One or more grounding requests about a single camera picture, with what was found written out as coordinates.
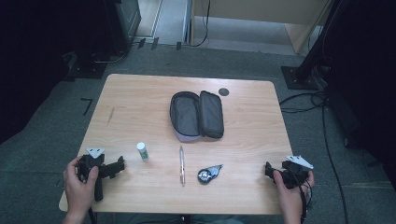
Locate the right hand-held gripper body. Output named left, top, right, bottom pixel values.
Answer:
left=274, top=155, right=315, bottom=189

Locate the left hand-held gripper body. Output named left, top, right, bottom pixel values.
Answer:
left=78, top=147, right=110, bottom=202

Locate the blue black correction tape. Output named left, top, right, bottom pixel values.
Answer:
left=197, top=163, right=224, bottom=185

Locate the dark grey pencil case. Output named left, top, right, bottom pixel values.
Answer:
left=169, top=90, right=225, bottom=144

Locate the person's right hand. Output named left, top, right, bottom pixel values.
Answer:
left=273, top=170, right=316, bottom=216

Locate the person's left hand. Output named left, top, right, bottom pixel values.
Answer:
left=63, top=156, right=100, bottom=216

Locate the white green glue stick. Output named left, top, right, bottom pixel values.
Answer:
left=136, top=142, right=149, bottom=161

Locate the silver pen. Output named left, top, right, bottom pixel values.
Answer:
left=178, top=145, right=186, bottom=188

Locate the person's lap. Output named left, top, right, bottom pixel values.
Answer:
left=130, top=214, right=246, bottom=224

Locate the black metal stand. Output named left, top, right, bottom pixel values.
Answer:
left=280, top=0, right=345, bottom=91

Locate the dark curtain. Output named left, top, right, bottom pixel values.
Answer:
left=0, top=0, right=74, bottom=145
left=323, top=0, right=396, bottom=189

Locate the black cabinet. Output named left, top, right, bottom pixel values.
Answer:
left=104, top=0, right=143, bottom=56

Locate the light wooden cabinet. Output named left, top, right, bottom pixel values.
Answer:
left=190, top=0, right=332, bottom=54

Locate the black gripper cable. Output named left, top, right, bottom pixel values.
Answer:
left=298, top=179, right=313, bottom=224

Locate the long black floor cable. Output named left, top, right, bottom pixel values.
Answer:
left=320, top=105, right=350, bottom=224

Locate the black floor cable bundle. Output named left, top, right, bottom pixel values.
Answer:
left=278, top=91, right=329, bottom=115

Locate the black flat base plate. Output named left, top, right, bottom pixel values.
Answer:
left=65, top=52, right=109, bottom=80

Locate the black hanging cable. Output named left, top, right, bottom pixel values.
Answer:
left=190, top=0, right=212, bottom=48

